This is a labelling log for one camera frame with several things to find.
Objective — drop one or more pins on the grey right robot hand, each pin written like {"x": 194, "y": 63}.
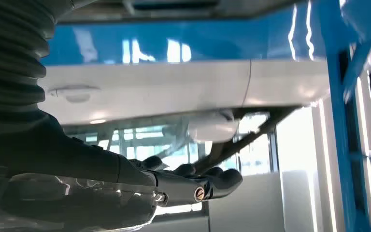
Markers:
{"x": 60, "y": 179}

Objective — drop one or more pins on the blue metal shelf rack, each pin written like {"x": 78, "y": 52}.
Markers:
{"x": 204, "y": 41}

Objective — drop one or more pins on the white car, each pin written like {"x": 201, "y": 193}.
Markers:
{"x": 172, "y": 86}

